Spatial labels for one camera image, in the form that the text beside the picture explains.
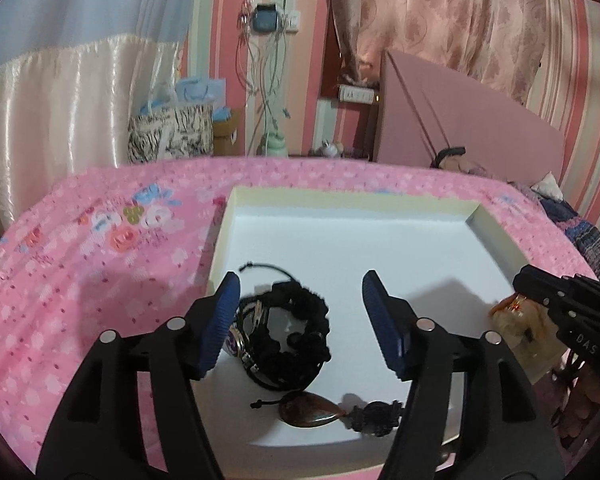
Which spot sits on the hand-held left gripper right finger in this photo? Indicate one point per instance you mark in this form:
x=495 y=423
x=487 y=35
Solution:
x=382 y=325

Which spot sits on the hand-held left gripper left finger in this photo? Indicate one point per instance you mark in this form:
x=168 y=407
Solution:
x=220 y=325

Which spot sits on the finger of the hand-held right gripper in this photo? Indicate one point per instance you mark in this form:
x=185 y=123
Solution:
x=540 y=285

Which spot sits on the white shallow tray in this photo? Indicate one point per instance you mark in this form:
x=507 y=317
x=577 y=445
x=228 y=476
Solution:
x=340 y=240

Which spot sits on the dark blue patterned blanket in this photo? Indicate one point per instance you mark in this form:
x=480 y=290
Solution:
x=585 y=230

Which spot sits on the white pillow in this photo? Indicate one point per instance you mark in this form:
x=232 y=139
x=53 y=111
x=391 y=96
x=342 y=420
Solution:
x=549 y=186

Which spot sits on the pink floral bedsheet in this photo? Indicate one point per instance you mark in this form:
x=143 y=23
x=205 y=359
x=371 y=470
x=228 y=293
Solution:
x=105 y=285

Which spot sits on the pink headboard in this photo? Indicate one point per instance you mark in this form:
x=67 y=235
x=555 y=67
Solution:
x=480 y=120

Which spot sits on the cardboard box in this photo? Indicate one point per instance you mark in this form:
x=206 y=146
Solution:
x=227 y=135

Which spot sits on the pale green vase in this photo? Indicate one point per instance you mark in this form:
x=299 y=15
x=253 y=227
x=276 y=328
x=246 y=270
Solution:
x=274 y=142

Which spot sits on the black and white patterned bag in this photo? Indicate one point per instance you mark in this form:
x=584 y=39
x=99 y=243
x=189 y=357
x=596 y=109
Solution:
x=172 y=135

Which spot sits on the white power strip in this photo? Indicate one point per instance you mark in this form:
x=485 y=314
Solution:
x=356 y=93

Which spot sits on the light blue gift bag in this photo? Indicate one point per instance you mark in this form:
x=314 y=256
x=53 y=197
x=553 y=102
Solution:
x=200 y=92

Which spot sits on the cream satin curtain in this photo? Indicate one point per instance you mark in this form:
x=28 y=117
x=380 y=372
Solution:
x=55 y=125

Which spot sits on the pink patterned curtain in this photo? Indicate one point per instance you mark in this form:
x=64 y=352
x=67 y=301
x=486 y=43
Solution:
x=455 y=15

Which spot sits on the blue charger device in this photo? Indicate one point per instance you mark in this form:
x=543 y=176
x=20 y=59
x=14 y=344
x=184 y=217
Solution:
x=266 y=19

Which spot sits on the blue curtain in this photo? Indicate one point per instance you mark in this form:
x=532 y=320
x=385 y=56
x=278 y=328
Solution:
x=80 y=5

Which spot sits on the white wall socket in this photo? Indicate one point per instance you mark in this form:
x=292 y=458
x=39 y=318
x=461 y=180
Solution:
x=294 y=20

